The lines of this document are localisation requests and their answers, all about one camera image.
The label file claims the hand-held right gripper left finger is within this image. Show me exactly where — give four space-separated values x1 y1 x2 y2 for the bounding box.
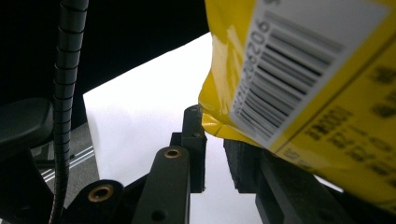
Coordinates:
169 105 208 194

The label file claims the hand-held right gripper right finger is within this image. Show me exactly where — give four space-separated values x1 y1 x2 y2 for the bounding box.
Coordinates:
223 138 356 224

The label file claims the yellow spouted pouch green cap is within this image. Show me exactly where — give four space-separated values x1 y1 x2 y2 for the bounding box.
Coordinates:
198 0 396 216

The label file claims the white paper table sheet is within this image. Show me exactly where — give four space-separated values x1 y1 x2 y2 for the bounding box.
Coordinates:
82 32 344 224

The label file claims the dark rounded object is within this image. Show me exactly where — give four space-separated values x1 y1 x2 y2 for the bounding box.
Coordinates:
0 97 54 158

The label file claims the long metal floor rail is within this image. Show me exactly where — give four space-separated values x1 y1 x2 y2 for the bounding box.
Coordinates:
38 145 95 183

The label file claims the right hand-held gripper black cable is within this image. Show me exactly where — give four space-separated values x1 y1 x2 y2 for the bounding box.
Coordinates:
48 0 90 224

